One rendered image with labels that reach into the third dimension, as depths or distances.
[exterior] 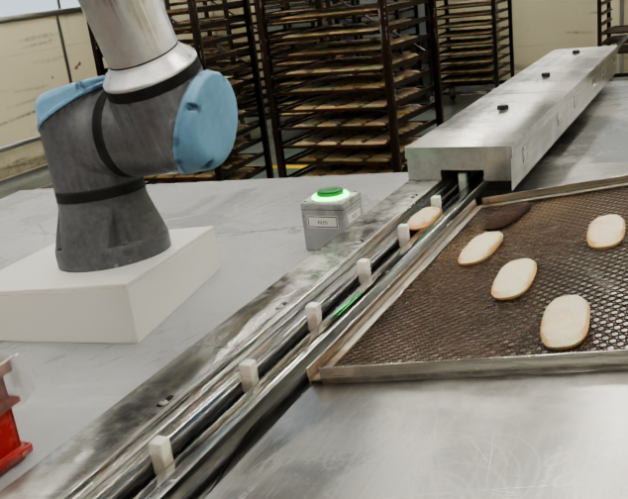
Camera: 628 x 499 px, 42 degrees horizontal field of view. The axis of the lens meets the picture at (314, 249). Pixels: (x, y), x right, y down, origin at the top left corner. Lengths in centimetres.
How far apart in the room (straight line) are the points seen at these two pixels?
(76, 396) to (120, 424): 17
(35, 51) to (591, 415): 638
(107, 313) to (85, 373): 9
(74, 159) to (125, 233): 11
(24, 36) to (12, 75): 33
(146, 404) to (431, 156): 76
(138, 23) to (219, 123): 15
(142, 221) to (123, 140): 13
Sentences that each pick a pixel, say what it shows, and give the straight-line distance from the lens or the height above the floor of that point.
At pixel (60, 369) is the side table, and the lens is 98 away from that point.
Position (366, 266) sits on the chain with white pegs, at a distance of 100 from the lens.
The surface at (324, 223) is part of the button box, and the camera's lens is 119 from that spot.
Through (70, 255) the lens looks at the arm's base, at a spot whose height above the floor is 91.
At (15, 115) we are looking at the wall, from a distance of 657.
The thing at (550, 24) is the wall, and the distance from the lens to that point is 799.
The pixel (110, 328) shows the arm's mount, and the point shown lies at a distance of 101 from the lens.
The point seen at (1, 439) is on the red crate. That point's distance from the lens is 80.
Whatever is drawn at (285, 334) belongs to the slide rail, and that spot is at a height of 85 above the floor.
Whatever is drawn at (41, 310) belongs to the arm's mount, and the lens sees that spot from 105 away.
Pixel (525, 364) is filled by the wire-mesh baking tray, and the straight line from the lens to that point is 61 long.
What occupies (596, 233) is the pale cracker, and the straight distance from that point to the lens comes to 87.
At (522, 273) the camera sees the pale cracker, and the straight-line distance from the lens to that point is 79.
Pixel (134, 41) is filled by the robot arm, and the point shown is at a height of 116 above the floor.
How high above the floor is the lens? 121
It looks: 18 degrees down
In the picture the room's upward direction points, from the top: 7 degrees counter-clockwise
